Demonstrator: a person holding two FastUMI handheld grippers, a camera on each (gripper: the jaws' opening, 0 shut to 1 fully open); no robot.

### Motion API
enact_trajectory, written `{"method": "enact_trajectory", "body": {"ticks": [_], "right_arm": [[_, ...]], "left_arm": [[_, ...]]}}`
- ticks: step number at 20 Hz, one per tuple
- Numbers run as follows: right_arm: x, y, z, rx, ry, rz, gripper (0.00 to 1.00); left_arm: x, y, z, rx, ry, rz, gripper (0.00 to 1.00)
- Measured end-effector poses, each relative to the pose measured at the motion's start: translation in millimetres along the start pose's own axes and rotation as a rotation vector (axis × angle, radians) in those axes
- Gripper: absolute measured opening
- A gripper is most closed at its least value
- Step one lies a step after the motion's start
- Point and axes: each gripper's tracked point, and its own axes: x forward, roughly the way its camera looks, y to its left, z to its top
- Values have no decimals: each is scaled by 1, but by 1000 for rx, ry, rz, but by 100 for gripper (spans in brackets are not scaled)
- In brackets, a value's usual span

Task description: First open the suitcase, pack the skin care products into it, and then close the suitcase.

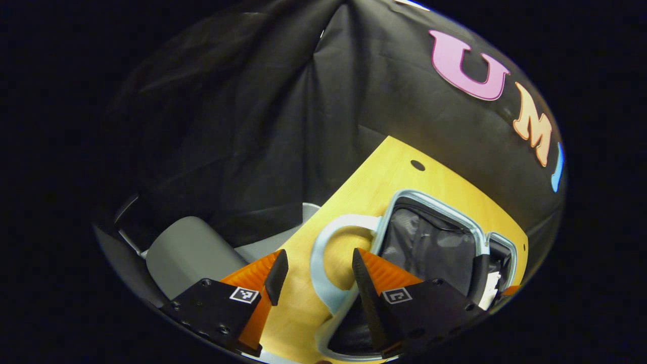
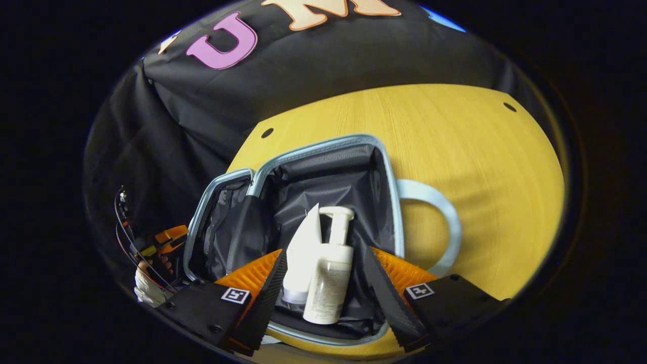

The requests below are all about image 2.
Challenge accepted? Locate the red and black cable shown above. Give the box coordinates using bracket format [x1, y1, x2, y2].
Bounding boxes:
[114, 186, 177, 295]

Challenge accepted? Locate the light blue suitcase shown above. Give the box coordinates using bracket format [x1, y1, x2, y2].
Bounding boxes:
[183, 134, 462, 347]

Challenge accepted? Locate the white skin care tube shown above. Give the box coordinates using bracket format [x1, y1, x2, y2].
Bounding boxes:
[282, 203, 324, 305]

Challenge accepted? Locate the white pump bottle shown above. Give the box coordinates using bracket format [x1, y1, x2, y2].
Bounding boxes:
[303, 206, 355, 325]

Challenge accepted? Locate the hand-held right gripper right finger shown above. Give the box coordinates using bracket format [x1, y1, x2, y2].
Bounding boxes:
[362, 247, 512, 353]

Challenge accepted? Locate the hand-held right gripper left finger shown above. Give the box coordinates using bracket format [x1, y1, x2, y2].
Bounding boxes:
[156, 249, 289, 355]

